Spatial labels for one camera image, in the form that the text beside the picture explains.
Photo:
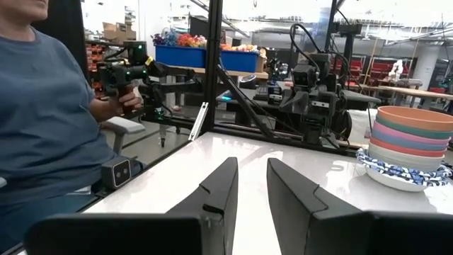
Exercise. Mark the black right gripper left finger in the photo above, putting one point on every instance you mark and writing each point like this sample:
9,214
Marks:
219,205

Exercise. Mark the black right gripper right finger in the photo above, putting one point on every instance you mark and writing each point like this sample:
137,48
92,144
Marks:
301,212

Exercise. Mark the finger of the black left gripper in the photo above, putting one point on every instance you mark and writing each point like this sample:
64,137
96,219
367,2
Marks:
293,102
343,124

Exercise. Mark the teal bowl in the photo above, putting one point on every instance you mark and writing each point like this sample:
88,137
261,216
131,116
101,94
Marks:
410,131

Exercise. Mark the peach orange bowl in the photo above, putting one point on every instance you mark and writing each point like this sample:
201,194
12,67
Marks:
417,118

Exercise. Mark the red storage shelf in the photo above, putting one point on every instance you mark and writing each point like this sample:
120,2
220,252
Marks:
375,69

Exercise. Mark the white bowl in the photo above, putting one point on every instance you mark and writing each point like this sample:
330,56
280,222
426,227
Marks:
400,160

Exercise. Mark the blue plastic bin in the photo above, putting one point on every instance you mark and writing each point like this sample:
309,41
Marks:
240,61
180,56

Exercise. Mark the colourful toy pile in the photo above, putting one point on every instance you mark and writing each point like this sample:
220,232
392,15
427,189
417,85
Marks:
182,39
242,47

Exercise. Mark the white plate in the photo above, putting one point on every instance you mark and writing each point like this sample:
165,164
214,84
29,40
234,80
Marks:
393,182

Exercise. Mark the white robot figure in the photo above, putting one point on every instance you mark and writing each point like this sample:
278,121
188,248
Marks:
397,70

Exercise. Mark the long wooden table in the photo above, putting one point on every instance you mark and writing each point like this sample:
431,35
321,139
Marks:
414,92

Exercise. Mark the silver aluminium extrusion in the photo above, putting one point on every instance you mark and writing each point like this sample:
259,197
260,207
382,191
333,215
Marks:
198,122

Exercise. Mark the white column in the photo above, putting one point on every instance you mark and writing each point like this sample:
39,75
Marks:
425,65

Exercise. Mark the grey chair armrest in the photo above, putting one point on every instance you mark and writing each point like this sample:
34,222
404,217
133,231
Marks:
124,125

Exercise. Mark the person's hand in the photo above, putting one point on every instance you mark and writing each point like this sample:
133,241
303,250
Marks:
125,101

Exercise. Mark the cardboard box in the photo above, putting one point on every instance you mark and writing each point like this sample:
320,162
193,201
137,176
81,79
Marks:
118,32

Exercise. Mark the person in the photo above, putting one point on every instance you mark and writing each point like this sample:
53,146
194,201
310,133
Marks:
42,117

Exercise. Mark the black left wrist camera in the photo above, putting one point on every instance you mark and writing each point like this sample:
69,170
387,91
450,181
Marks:
304,75

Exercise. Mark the black diagonal frame brace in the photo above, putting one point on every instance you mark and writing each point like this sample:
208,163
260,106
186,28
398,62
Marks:
244,102

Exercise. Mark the black overhead frame post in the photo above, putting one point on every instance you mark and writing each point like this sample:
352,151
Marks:
348,39

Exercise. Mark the black vertical frame post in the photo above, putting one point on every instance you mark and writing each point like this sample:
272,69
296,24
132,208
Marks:
213,63

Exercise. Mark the grey table-level camera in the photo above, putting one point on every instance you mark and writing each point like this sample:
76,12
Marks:
116,172

